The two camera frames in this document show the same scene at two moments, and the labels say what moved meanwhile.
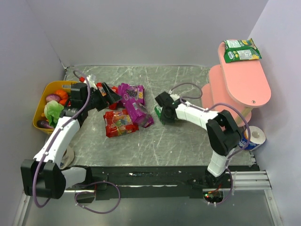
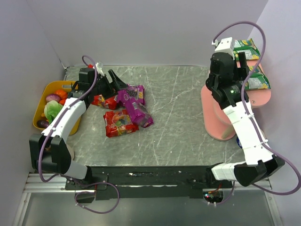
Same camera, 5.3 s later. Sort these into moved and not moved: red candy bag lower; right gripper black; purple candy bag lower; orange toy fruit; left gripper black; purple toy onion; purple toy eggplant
Moved: right gripper black; left gripper black
Not moved: red candy bag lower; orange toy fruit; purple toy onion; purple toy eggplant; purple candy bag lower
